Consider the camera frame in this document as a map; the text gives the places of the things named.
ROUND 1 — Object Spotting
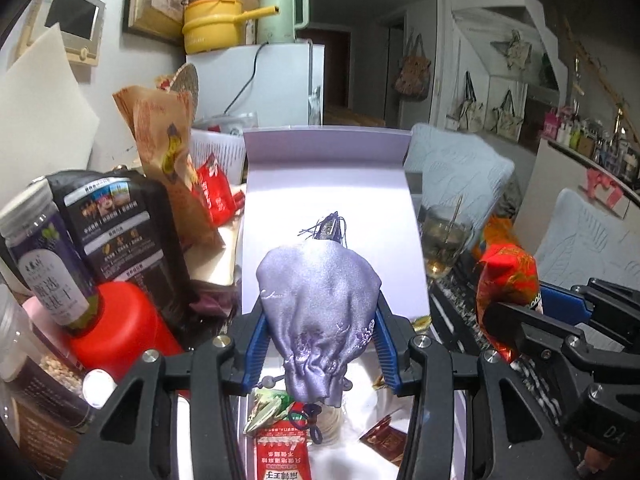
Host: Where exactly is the row of cosmetic bottles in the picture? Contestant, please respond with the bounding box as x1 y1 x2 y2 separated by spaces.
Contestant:
540 105 640 181

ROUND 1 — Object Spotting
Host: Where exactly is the green electric kettle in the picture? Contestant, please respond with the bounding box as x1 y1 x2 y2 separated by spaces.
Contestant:
257 0 310 45

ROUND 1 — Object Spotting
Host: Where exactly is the beige tote bag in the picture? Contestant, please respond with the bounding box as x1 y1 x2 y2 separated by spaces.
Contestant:
446 71 485 132
484 89 526 136

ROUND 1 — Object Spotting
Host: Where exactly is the white plastic basket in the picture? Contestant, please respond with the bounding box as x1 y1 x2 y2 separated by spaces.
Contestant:
190 127 248 186

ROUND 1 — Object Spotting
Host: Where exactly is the purple label jar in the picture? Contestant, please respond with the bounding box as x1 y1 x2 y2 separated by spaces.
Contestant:
0 177 101 336

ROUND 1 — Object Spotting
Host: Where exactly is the white gift box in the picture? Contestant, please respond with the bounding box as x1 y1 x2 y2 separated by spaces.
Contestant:
232 127 453 480

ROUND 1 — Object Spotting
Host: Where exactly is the red snack bag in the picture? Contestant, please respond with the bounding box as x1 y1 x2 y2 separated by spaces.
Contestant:
196 154 238 226

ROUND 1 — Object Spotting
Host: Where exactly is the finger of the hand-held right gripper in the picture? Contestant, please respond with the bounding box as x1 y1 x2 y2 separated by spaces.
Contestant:
482 300 602 387
539 276 640 347

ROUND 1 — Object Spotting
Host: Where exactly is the white bottle cap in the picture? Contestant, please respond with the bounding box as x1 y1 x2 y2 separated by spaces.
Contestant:
82 369 118 408

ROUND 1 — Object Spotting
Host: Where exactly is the red gold patterned pouch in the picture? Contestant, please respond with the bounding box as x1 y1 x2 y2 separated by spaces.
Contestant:
475 242 540 363

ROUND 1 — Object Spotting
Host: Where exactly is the brown paper bag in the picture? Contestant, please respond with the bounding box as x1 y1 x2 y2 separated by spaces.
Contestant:
112 85 223 251

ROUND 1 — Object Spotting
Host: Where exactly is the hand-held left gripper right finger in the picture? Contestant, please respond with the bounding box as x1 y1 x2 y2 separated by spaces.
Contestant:
375 290 586 480

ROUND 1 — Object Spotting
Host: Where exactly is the brown powder jar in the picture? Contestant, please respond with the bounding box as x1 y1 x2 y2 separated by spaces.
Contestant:
10 400 83 466

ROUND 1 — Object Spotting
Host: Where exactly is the black power cord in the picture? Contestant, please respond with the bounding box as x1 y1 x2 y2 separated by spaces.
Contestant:
223 45 263 116

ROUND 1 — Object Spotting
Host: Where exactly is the glass mug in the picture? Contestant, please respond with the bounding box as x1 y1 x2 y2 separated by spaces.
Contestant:
419 199 475 281

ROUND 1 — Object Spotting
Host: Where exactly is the small light blue chair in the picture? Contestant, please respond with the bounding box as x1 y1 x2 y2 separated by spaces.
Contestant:
402 122 516 231

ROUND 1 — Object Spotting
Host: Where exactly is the pink bow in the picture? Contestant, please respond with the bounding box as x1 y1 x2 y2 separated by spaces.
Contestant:
582 169 632 208

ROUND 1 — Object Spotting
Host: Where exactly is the yellow pot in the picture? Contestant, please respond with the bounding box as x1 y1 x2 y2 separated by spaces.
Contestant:
181 0 281 55

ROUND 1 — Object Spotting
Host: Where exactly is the large light blue chair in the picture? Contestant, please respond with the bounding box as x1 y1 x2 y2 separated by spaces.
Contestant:
532 187 640 306

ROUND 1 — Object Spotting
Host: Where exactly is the white fridge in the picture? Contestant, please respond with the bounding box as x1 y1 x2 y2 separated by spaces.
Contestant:
186 42 326 128

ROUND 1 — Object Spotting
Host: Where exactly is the dark red snack packet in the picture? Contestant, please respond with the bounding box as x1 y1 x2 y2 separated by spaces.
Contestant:
360 415 408 463

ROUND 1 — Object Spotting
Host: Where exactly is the beige gold pouch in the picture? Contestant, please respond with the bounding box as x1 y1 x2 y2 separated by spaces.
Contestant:
187 220 246 286

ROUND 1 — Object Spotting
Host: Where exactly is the brown patterned hanging bag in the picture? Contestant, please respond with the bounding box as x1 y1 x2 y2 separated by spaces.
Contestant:
393 34 432 101

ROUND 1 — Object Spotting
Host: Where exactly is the long red sauce packet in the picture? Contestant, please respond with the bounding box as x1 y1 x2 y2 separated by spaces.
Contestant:
252 427 313 480

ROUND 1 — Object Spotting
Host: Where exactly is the purple satin tassel pouch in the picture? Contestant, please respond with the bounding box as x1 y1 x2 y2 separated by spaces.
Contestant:
255 212 383 443

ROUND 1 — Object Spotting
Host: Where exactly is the woven straw fan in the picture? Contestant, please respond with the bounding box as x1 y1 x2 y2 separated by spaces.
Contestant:
157 62 201 126

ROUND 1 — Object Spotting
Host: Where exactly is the red plastic bottle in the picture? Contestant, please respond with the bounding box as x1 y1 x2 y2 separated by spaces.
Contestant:
67 281 186 383

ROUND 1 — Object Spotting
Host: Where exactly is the wall intercom monitor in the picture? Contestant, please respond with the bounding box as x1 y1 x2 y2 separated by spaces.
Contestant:
17 0 107 67

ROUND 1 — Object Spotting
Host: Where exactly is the black printed box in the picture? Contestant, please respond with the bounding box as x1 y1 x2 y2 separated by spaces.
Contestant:
45 170 193 326

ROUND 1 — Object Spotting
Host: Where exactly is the white foam board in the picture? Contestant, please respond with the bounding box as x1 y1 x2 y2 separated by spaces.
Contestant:
0 25 101 181

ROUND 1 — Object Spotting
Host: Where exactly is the white chest cabinet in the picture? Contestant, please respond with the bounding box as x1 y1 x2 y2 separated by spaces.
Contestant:
512 137 640 241

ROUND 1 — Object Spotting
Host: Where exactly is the star shaped hanging bag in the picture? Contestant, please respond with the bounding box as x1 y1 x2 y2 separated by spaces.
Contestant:
490 30 532 68

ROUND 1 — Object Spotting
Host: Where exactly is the orange plastic bag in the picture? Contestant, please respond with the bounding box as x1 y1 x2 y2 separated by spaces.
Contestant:
480 215 516 256

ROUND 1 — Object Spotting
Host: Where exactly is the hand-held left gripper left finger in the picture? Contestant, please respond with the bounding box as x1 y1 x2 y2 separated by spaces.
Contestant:
60 295 271 480

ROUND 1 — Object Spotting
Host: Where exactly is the dark wooden door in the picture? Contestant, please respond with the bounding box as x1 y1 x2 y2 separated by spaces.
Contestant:
295 30 351 108

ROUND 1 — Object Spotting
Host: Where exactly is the green triangle snack packet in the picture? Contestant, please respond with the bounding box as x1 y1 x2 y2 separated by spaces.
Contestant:
244 392 293 433

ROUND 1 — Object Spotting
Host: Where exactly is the bagged white cord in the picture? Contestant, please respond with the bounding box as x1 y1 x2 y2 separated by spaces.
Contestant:
320 405 347 442

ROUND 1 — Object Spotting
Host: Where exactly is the dark maroon cloth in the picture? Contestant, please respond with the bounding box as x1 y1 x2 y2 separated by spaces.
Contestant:
192 285 238 316

